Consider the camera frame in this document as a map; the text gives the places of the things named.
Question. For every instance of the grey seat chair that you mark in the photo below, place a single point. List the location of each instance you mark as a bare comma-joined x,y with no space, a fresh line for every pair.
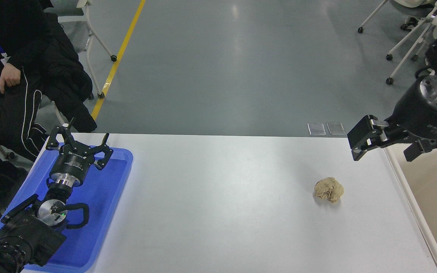
49,110

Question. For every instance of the large pale bin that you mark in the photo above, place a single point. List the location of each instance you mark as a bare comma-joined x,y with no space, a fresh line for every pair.
431,197

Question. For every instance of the blue plastic tray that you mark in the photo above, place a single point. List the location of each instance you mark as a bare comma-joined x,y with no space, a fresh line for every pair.
101,212

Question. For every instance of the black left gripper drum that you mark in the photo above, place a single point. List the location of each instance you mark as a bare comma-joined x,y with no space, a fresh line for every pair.
70,163

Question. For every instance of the clear floor plate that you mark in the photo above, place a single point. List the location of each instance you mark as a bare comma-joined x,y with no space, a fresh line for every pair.
316,129
336,128

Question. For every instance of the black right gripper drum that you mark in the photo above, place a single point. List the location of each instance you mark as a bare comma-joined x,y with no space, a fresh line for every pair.
423,121

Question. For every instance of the black jacket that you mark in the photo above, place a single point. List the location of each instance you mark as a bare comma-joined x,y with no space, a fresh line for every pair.
66,76

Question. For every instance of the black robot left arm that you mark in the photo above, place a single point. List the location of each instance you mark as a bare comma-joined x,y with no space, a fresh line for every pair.
25,235

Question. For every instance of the person's hand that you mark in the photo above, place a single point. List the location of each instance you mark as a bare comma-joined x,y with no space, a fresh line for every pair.
10,76

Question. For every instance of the tan paper ball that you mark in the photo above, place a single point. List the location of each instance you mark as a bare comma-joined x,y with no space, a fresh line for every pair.
328,189

